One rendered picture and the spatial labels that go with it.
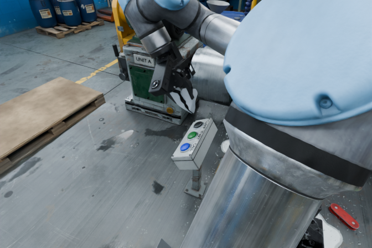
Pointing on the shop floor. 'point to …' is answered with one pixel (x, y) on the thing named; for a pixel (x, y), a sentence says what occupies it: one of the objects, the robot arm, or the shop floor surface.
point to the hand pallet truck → (109, 10)
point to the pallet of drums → (63, 11)
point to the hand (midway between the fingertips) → (190, 110)
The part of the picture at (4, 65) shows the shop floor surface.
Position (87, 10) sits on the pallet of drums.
